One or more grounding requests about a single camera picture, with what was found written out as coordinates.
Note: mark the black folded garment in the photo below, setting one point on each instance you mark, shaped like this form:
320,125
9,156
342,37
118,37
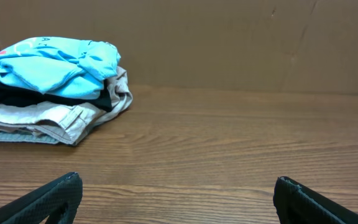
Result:
14,96

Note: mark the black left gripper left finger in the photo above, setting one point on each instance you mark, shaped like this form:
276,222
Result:
55,202

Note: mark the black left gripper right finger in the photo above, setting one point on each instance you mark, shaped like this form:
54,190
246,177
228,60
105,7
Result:
297,204

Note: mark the beige folded trousers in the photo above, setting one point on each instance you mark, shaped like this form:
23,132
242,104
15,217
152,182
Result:
67,124

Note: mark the light blue printed t-shirt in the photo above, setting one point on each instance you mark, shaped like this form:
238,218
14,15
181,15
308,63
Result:
59,66

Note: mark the grey-green folded garment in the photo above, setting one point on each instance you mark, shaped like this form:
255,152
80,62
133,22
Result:
20,136

